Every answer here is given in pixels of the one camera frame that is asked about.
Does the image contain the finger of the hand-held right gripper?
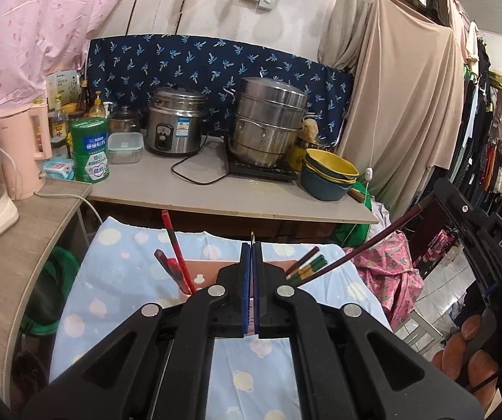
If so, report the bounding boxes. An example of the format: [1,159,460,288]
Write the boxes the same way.
[432,177,497,238]

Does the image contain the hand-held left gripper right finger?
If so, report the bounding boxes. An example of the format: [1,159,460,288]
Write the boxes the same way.
[252,241,485,420]

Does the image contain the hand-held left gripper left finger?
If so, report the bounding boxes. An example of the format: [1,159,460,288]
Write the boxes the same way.
[21,241,252,420]

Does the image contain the pink perforated utensil basket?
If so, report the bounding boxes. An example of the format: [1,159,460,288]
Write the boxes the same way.
[176,259,302,309]

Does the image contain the dark brown chopstick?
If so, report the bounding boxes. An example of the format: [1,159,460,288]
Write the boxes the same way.
[285,247,321,280]

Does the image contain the green chopstick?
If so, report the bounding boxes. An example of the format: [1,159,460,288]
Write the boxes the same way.
[288,255,327,283]

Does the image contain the bright red chopstick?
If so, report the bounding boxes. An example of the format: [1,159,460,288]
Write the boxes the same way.
[161,210,198,295]
[166,258,194,295]

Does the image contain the dark red chopstick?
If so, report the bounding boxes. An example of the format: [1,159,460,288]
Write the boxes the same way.
[155,249,181,287]
[301,201,433,286]

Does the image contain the brown cushioned stools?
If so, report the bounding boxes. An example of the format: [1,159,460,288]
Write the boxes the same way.
[430,314,502,388]

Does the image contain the grey back counter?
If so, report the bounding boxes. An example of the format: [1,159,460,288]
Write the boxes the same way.
[87,133,379,225]

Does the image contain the pink floral cloth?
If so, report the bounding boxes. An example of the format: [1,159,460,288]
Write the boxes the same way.
[351,231,425,331]

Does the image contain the green plastic bag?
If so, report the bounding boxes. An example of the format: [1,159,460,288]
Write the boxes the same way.
[333,179,376,248]

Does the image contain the black induction cooker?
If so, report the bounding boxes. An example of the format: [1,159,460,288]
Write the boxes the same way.
[227,157,299,184]

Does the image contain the beige hanging cloth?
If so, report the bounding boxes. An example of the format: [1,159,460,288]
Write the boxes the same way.
[318,0,468,219]

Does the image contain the blue printed tablecloth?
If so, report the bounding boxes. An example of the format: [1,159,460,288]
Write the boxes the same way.
[50,216,394,420]

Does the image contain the stack of yellow-blue bowls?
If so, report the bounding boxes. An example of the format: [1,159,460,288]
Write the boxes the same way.
[300,148,361,203]

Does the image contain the yellow jar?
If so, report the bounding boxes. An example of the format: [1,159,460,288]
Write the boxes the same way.
[287,139,312,172]

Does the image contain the yellow loofah sponge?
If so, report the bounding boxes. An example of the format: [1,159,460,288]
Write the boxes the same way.
[300,118,320,144]

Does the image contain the stainless steel steamer pot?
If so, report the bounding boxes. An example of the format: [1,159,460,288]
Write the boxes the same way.
[225,76,321,169]

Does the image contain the silver rice cooker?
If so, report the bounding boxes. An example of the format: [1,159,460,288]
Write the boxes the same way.
[145,85,210,157]

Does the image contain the clear lidded food container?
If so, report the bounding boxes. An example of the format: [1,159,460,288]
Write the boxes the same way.
[106,132,145,165]

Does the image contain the green plastic basket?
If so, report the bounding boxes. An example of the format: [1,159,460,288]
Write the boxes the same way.
[18,246,82,338]

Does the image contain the green tin can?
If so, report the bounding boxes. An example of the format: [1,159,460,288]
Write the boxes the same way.
[70,117,111,183]

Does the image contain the small lidded steel pot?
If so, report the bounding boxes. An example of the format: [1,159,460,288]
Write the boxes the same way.
[108,105,143,135]

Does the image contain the blue wipes pack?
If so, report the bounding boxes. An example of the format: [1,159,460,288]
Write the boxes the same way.
[42,160,76,181]

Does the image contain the navy leaf-print cloth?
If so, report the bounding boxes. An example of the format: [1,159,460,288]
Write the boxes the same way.
[85,34,355,149]

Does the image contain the wooden side counter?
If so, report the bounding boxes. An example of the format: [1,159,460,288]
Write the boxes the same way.
[0,179,93,407]

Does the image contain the yellow soap bottle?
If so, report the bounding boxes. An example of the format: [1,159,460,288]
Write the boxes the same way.
[89,91,108,119]

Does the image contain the dark sauce bottle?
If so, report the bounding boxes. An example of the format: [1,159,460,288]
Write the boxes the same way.
[78,79,91,117]

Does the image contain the pink electric kettle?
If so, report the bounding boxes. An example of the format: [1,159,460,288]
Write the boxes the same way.
[0,101,54,202]

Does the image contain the white green carton box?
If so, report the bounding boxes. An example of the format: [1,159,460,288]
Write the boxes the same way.
[44,69,82,112]

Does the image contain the pink printed curtain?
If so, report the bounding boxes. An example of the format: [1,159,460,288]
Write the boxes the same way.
[0,0,151,134]

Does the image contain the black power cable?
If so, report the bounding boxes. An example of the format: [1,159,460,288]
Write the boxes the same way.
[171,133,231,185]

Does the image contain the white cable with switch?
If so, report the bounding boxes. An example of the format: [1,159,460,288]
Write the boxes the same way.
[365,0,385,182]

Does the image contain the white kettle cable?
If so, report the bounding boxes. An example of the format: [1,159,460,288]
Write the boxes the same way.
[34,190,104,228]

